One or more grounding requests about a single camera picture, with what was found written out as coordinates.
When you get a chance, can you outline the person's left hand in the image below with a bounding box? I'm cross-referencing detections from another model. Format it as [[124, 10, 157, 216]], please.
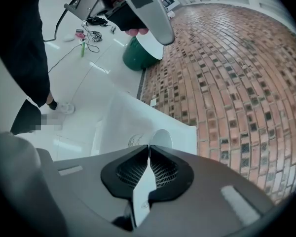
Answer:
[[125, 28, 149, 37]]

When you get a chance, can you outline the clear glass tumbler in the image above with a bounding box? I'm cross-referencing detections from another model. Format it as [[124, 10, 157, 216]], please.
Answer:
[[127, 133, 145, 148]]

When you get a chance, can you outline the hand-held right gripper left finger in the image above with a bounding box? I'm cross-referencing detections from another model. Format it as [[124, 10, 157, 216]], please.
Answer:
[[100, 144, 150, 232]]

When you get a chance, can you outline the white sink cabinet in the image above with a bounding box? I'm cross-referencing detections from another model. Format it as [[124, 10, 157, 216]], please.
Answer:
[[89, 90, 198, 228]]

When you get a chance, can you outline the small electronics pile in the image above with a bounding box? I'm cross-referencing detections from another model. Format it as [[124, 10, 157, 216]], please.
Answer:
[[88, 30, 104, 43]]

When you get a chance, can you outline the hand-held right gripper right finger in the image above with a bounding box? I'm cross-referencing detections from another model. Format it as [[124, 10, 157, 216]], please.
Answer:
[[149, 144, 195, 202]]

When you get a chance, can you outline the person in black clothes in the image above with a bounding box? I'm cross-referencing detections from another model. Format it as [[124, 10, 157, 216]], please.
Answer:
[[0, 0, 58, 136]]

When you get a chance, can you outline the bundle of black cables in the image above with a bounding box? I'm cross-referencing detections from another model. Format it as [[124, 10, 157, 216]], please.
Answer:
[[85, 16, 109, 27]]

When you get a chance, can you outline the thick black cable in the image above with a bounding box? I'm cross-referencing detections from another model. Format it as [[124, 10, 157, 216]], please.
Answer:
[[43, 0, 74, 42]]

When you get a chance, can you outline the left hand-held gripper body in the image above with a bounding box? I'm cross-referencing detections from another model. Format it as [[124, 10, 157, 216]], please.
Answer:
[[63, 0, 176, 46]]

